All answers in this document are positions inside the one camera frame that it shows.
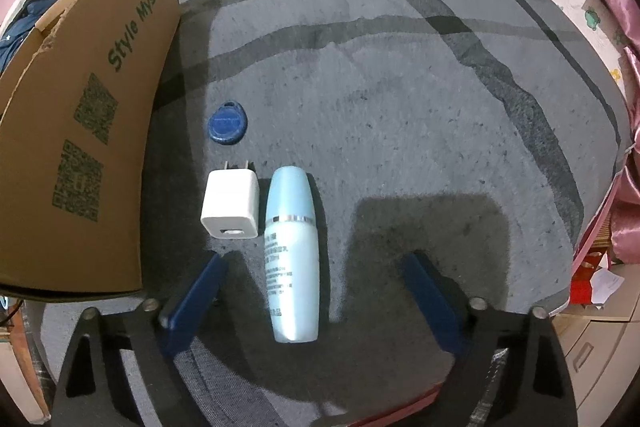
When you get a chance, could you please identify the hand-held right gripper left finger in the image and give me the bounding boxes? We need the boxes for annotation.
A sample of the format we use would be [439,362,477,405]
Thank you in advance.
[50,252,227,427]

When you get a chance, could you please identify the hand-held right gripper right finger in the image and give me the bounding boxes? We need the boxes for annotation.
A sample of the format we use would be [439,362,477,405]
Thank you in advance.
[402,252,579,427]

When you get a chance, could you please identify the small white charger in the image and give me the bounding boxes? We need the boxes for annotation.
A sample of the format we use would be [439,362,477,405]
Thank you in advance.
[200,161,261,240]

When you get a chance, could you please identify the light blue bottle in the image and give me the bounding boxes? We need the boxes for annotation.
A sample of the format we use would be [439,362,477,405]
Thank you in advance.
[263,166,320,344]

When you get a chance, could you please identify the brown cardboard box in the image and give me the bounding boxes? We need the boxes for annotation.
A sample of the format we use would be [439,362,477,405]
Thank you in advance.
[0,0,183,298]

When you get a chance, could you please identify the blue key fob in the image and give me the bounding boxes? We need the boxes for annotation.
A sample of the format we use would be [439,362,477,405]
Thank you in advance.
[207,100,248,142]

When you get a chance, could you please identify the red box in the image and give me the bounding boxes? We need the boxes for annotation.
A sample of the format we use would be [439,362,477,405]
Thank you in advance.
[570,279,596,306]

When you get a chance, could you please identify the beige cabinet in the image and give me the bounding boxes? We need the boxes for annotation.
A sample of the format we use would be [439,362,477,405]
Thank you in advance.
[552,307,640,413]

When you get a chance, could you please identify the white paper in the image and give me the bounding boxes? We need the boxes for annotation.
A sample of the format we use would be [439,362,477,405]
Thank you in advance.
[590,267,626,305]

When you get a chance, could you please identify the pink curtain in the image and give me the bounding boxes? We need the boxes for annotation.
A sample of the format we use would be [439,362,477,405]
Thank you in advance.
[587,0,640,265]

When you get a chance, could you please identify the dark blue star jacket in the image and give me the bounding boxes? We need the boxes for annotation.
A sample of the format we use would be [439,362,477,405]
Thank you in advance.
[0,0,61,72]

